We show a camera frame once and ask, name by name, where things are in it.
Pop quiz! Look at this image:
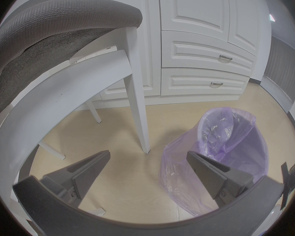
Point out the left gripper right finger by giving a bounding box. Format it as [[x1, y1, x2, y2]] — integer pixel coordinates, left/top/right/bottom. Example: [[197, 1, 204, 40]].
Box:
[[186, 150, 254, 207]]

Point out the purple plastic bag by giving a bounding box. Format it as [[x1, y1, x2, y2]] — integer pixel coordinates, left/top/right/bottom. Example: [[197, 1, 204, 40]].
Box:
[[158, 107, 269, 217]]

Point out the grey curtain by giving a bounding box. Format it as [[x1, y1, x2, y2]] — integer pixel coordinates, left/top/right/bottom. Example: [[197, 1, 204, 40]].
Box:
[[264, 35, 295, 103]]

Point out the white trash bin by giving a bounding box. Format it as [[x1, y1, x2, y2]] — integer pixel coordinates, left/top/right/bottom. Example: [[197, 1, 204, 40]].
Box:
[[197, 108, 269, 189]]

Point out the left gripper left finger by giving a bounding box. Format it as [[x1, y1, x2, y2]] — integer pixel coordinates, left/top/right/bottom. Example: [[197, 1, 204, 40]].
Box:
[[40, 150, 111, 207]]

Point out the grey padded white chair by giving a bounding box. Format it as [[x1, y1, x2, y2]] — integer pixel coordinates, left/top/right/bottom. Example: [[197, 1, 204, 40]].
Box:
[[0, 0, 151, 216]]

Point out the white wardrobe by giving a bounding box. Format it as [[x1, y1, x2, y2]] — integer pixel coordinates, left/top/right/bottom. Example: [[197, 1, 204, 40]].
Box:
[[64, 0, 272, 108]]

